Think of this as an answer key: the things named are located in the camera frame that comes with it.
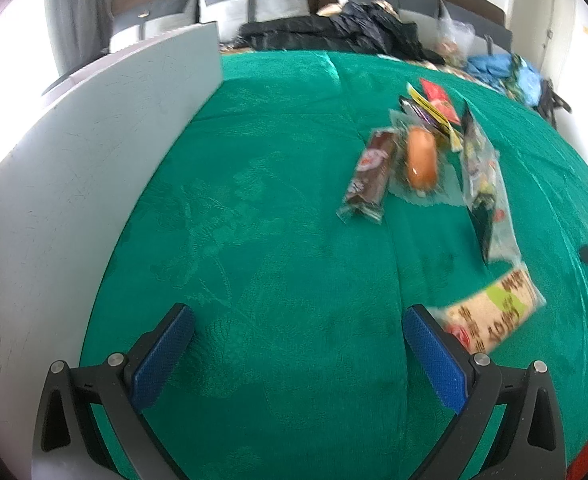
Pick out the beige green snack pack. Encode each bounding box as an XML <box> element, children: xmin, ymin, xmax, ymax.
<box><xmin>428</xmin><ymin>262</ymin><xmax>546</xmax><ymax>354</ymax></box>

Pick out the black clear long snack pack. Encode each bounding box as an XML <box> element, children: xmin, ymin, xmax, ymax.
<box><xmin>461</xmin><ymin>101</ymin><xmax>522</xmax><ymax>264</ymax></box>

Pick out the brown chocolate snack bar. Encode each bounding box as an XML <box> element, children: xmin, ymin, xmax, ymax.
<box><xmin>337</xmin><ymin>128</ymin><xmax>399</xmax><ymax>223</ymax></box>

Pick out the orange sausage snack pack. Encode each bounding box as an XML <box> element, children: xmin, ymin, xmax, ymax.
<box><xmin>388</xmin><ymin>110</ymin><xmax>464</xmax><ymax>207</ymax></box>

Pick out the yellow snack packet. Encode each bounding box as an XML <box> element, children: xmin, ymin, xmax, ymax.
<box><xmin>399</xmin><ymin>84</ymin><xmax>463</xmax><ymax>153</ymax></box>

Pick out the red snack packet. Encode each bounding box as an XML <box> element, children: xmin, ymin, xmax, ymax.
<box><xmin>420</xmin><ymin>78</ymin><xmax>460</xmax><ymax>126</ymax></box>

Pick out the green satin cloth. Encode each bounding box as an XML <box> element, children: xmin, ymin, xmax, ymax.
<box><xmin>80</xmin><ymin>52</ymin><xmax>588</xmax><ymax>479</ymax></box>

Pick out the dark handbag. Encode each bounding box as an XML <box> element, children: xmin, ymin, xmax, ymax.
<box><xmin>535</xmin><ymin>79</ymin><xmax>572</xmax><ymax>130</ymax></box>

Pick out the blue clothing pile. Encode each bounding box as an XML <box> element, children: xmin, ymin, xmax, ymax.
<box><xmin>464</xmin><ymin>53</ymin><xmax>542</xmax><ymax>107</ymax></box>

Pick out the clear plastic bag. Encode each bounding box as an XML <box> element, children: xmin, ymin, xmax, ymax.
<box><xmin>435</xmin><ymin>10</ymin><xmax>475</xmax><ymax>68</ymax></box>

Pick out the black jacket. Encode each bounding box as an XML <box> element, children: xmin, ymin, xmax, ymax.
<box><xmin>231</xmin><ymin>1</ymin><xmax>445</xmax><ymax>65</ymax></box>

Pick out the right grey pillow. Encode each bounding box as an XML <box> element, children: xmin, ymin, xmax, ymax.
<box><xmin>337</xmin><ymin>0</ymin><xmax>512</xmax><ymax>55</ymax></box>

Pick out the left grey pillow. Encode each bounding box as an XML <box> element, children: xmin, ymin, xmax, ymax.
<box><xmin>110</xmin><ymin>0</ymin><xmax>198</xmax><ymax>53</ymax></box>

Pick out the grey curtain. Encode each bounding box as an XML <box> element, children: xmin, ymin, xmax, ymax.
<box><xmin>44</xmin><ymin>0</ymin><xmax>112</xmax><ymax>76</ymax></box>

